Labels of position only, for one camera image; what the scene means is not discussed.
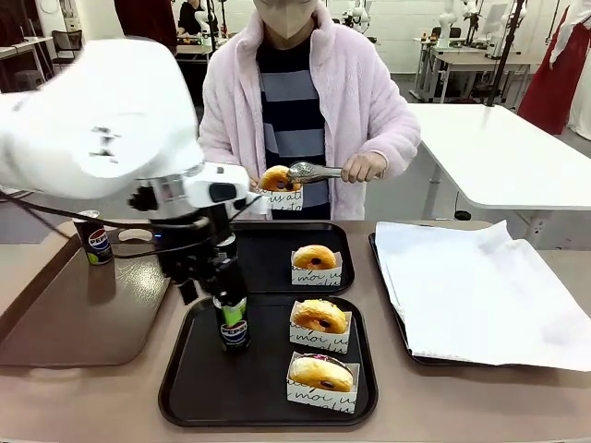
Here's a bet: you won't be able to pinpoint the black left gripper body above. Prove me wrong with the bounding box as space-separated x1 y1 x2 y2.
150 216 236 296

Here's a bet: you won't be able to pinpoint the black green Pepsi can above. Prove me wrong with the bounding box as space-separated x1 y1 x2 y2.
214 233 239 269
212 294 251 354
73 210 115 268

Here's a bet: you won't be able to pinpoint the white printed paper donut box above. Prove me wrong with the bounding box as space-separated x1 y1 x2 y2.
256 182 305 212
290 250 344 287

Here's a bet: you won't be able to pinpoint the glazed ring donut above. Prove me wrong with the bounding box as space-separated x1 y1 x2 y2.
259 165 301 192
293 244 338 269
290 299 348 334
289 354 355 392

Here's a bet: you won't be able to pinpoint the silver metal tongs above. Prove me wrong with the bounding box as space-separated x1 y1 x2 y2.
288 161 345 184

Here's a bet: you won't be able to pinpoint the person's right forearm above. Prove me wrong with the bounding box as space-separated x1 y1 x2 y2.
198 122 244 163

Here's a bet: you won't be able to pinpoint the person's left forearm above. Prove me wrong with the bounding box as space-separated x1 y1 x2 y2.
367 103 422 179

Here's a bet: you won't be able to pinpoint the person's left hand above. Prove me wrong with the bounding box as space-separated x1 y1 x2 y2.
340 152 388 185

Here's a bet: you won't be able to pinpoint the black rectangular serving tray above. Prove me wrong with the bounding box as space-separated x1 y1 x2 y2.
229 221 356 296
158 294 380 428
368 232 591 369

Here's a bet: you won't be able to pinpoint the middle doughnut in box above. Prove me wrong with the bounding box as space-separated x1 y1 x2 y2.
289 310 353 355

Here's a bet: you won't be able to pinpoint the doughnut in box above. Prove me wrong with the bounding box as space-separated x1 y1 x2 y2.
289 310 353 355
285 352 360 415

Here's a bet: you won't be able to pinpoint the front doughnut in box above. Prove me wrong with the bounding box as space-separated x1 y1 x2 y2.
285 352 360 415

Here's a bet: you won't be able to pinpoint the person in pink fleece jacket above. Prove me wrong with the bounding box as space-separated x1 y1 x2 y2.
198 0 422 222

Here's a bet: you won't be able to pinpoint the background person in black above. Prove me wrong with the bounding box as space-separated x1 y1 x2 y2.
177 0 207 37

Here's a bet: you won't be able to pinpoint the dark red hanging cloth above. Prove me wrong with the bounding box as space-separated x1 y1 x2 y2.
114 0 179 50

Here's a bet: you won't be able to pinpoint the black office chair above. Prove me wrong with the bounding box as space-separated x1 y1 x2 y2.
51 30 84 70

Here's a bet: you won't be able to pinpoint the right tray with white paper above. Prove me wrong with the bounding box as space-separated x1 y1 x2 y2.
374 220 591 373

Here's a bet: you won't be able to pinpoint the beige face mask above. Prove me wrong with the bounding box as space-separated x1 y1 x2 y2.
256 0 320 41

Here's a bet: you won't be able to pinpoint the white background desk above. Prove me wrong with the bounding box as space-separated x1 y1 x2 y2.
0 35 55 93

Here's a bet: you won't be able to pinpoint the white table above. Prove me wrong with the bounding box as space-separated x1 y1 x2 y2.
405 102 591 250

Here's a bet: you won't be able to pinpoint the background work table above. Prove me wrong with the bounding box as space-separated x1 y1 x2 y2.
413 36 549 103

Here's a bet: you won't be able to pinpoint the black stand pole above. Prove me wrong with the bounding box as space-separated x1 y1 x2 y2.
487 0 530 108

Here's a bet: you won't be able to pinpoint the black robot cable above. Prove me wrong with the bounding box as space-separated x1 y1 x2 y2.
0 188 161 230
27 205 161 260

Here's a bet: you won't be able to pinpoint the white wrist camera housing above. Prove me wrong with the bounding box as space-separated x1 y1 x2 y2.
182 161 262 213

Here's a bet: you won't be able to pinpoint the brown plastic tray with handles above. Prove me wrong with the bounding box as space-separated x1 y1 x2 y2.
0 225 173 370

